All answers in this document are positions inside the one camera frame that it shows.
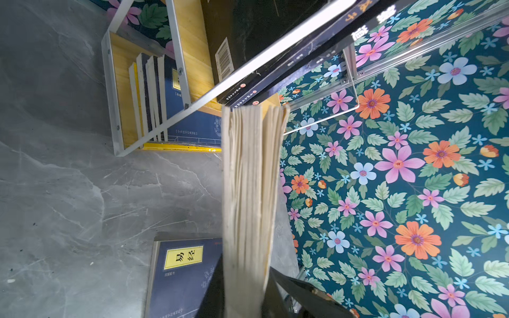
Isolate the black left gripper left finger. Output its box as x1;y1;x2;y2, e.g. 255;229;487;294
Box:
195;256;223;318

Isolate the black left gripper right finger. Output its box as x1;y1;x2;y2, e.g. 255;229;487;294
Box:
262;268;355;318

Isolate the navy book yellow label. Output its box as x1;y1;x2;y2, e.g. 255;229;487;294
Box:
159;55;221;147
144;56;160;131
153;56;166;125

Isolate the yellow cartoon cover book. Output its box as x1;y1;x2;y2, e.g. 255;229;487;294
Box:
221;106;290;317

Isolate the black wolf cover book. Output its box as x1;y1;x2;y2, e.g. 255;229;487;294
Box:
201;0;327;84

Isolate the yellow book on lower shelf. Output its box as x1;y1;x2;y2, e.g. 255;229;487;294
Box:
128;61;222;153

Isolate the black book leaning on shelf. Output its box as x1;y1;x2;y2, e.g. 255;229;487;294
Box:
242;1;413;106

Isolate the white wooden two-tier shelf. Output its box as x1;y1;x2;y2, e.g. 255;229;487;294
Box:
102;1;355;157

